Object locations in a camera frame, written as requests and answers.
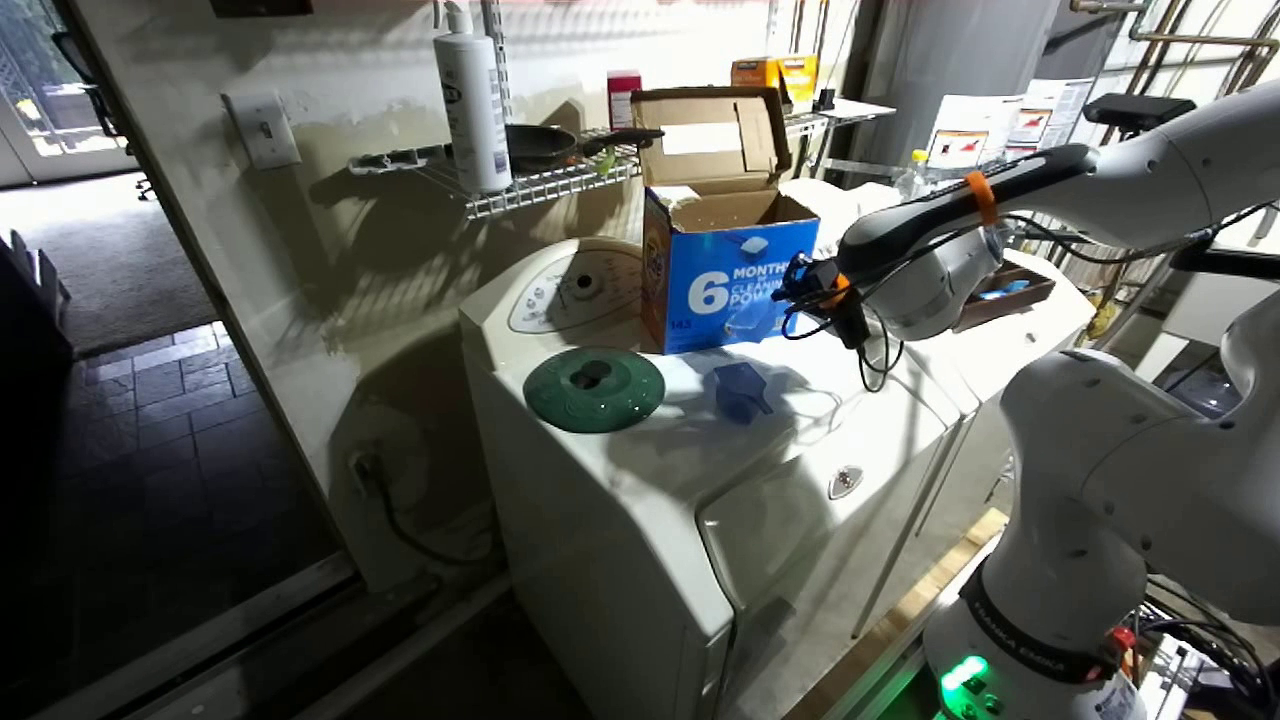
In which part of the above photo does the green glowing device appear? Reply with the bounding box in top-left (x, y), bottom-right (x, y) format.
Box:
top-left (935, 651), bottom-right (1006, 720)

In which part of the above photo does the yellow box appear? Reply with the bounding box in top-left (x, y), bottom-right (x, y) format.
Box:
top-left (730, 50), bottom-right (820, 115)

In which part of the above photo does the white dryer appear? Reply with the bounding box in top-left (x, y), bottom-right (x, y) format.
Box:
top-left (795, 173), bottom-right (1099, 645)

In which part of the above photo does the white plastic bottle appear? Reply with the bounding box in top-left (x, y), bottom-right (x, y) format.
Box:
top-left (430, 0), bottom-right (517, 199)

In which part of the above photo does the orange arm strap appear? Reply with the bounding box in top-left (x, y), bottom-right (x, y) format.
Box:
top-left (960, 167), bottom-right (1006, 222)

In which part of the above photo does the green round disc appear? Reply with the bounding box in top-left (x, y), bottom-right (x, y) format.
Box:
top-left (520, 344), bottom-right (667, 437)

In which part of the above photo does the dark blue translucent scoop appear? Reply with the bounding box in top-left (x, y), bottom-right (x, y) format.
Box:
top-left (704, 361), bottom-right (777, 428)

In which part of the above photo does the black power plug cord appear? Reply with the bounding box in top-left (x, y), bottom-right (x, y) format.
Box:
top-left (346, 449), bottom-right (501, 570)

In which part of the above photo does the white wall outlet plate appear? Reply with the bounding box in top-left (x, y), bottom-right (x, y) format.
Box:
top-left (222, 88), bottom-right (309, 177)

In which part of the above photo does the white wire shelf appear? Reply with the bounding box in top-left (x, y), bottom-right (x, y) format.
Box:
top-left (346, 139), bottom-right (649, 222)

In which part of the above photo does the black camera on stand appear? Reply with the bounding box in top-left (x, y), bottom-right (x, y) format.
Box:
top-left (1081, 88), bottom-right (1204, 139)

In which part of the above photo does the tangled cable bundle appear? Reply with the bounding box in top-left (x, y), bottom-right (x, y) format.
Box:
top-left (1096, 584), bottom-right (1280, 720)

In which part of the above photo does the white washing machine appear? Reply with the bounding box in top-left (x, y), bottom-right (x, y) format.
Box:
top-left (456, 232), bottom-right (985, 720)

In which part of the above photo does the wooden floor board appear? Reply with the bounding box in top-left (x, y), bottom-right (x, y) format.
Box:
top-left (786, 503), bottom-right (1014, 720)

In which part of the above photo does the clear plastic bottle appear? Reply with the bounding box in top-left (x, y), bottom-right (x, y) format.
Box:
top-left (899, 145), bottom-right (935, 205)

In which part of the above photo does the white background table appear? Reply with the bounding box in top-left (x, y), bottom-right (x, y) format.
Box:
top-left (789, 90), bottom-right (899, 178)

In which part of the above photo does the pink container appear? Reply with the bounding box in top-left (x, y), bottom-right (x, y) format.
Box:
top-left (606, 69), bottom-right (649, 137)

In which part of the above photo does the blue cardboard detergent box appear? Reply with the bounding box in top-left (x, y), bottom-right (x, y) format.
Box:
top-left (629, 82), bottom-right (823, 357)

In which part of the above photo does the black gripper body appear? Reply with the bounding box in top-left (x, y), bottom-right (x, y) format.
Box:
top-left (820, 255), bottom-right (881, 349)

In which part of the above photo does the white paper sign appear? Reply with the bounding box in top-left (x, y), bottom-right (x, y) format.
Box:
top-left (1009, 73), bottom-right (1099, 151)
top-left (924, 88), bottom-right (1020, 177)

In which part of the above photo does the black frying pan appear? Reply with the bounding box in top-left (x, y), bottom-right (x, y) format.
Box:
top-left (501, 120), bottom-right (667, 178)

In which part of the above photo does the brown wooden tray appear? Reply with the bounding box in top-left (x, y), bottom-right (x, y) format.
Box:
top-left (957, 255), bottom-right (1061, 332)

